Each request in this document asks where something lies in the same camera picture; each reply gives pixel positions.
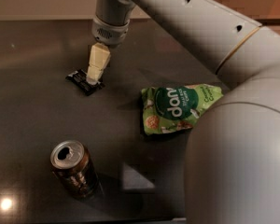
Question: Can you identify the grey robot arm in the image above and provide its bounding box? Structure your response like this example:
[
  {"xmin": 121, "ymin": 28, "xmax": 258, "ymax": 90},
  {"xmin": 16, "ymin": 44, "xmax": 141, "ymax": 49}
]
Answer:
[{"xmin": 92, "ymin": 0, "xmax": 280, "ymax": 224}]

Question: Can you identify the brown opened soda can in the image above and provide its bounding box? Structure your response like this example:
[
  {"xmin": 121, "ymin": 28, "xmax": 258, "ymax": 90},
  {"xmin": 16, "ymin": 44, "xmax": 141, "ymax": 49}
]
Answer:
[{"xmin": 50, "ymin": 140, "xmax": 99, "ymax": 198}]

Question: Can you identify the green rice chip bag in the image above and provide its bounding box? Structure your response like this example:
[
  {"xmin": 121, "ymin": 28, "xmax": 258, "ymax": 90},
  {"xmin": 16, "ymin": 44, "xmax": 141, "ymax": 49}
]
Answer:
[{"xmin": 141, "ymin": 84, "xmax": 223, "ymax": 135}]

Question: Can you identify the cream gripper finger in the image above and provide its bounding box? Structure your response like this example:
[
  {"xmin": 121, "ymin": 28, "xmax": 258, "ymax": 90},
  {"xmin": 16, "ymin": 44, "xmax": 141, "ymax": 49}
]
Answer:
[{"xmin": 86, "ymin": 43, "xmax": 111, "ymax": 85}]

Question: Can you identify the black rxbar chocolate wrapper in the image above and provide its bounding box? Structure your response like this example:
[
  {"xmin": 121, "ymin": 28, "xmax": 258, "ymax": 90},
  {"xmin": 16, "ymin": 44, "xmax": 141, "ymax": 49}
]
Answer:
[{"xmin": 66, "ymin": 69, "xmax": 105, "ymax": 96}]

